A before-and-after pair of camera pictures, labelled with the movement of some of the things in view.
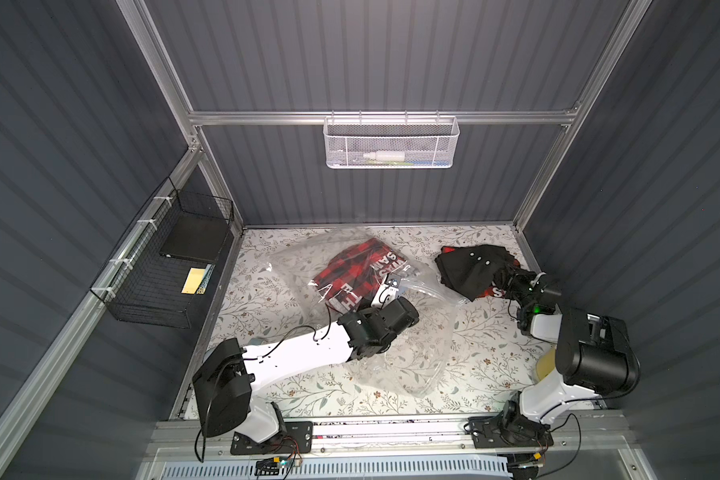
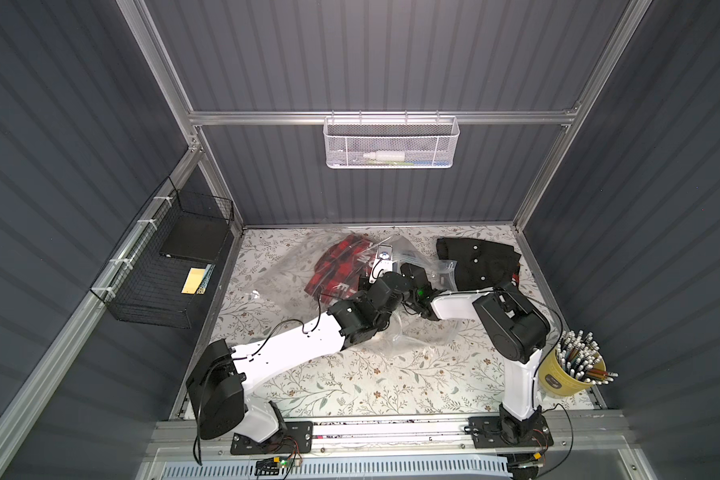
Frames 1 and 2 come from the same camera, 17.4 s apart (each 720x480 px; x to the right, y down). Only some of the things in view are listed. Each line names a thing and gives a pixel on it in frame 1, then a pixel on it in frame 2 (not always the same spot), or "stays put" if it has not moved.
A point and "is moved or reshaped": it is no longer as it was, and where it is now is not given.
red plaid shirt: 351,277 is moved or reshaped
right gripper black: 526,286 to 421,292
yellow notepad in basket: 193,280 stays put
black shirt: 470,270 is moved or reshaped
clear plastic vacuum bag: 326,273 is moved or reshaped
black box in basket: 196,237 stays put
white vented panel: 466,468 stays put
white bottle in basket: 386,155 stays put
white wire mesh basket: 390,142 stays put
